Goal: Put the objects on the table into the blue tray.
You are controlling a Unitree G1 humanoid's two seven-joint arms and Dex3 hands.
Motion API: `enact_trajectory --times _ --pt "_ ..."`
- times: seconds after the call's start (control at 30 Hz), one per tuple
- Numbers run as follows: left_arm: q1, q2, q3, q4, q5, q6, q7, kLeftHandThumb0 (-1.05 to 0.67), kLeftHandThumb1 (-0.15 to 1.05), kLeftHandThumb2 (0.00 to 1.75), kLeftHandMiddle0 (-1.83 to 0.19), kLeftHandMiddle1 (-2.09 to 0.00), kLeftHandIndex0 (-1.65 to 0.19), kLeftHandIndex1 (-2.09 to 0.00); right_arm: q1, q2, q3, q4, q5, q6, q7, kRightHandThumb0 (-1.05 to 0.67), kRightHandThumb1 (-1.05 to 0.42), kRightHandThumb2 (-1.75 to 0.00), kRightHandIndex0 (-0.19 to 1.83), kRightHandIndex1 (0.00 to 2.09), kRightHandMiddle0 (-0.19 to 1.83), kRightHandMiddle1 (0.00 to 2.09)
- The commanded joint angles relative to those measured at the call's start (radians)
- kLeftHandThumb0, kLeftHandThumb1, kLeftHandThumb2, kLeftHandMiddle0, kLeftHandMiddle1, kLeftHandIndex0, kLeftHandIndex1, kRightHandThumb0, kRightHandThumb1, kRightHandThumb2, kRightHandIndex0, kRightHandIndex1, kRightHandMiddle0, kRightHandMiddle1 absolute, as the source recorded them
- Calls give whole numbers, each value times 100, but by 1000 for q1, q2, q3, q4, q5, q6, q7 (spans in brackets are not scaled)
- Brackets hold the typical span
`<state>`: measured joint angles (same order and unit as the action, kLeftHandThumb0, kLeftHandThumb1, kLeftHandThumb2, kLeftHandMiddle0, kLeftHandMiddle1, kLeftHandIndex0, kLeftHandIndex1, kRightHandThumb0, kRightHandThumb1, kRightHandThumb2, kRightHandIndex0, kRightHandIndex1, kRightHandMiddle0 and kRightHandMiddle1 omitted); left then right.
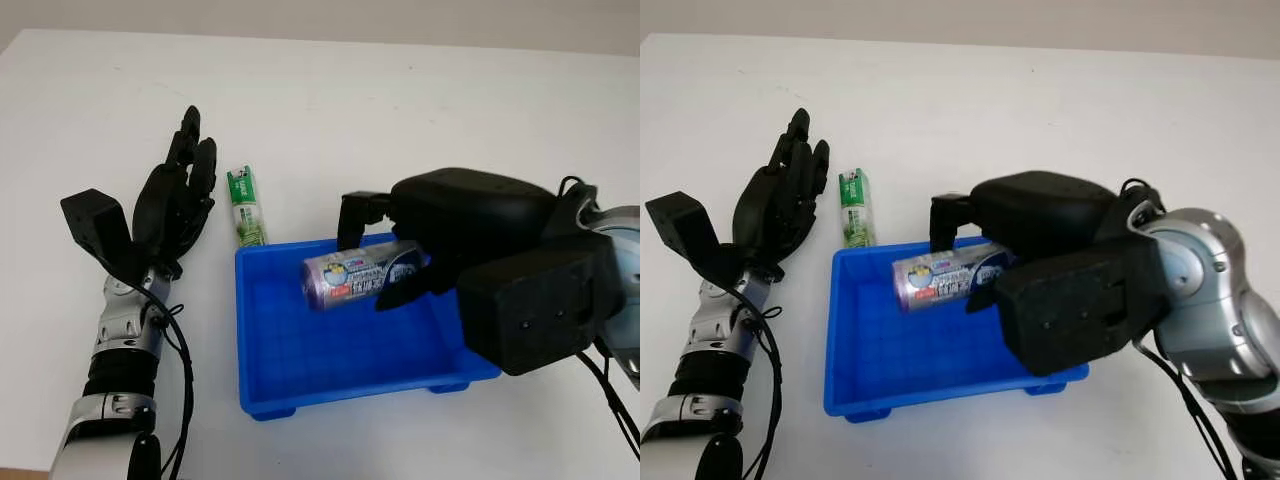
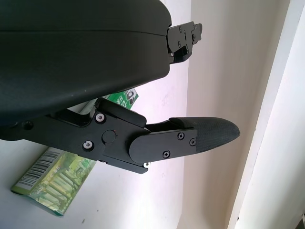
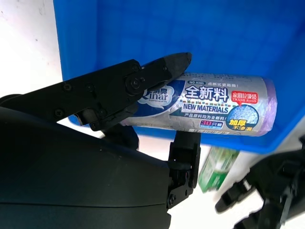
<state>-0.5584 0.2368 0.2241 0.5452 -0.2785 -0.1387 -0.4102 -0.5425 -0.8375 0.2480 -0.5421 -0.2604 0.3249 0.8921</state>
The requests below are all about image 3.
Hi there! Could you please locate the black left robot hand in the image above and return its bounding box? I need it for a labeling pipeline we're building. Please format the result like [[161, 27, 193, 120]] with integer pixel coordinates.
[[215, 135, 305, 229]]

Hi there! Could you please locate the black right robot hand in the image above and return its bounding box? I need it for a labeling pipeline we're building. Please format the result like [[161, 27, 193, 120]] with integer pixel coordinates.
[[0, 52, 202, 229]]

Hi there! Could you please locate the green toothpaste box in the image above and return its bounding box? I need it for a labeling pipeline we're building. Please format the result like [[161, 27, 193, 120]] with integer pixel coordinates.
[[198, 146, 240, 194]]

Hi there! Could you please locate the purple trash bag roll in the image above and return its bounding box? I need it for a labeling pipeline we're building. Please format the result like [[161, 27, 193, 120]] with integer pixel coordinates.
[[119, 72, 278, 138]]

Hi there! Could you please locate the blue plastic tray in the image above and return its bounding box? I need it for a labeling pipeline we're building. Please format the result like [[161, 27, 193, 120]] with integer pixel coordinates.
[[52, 0, 305, 155]]

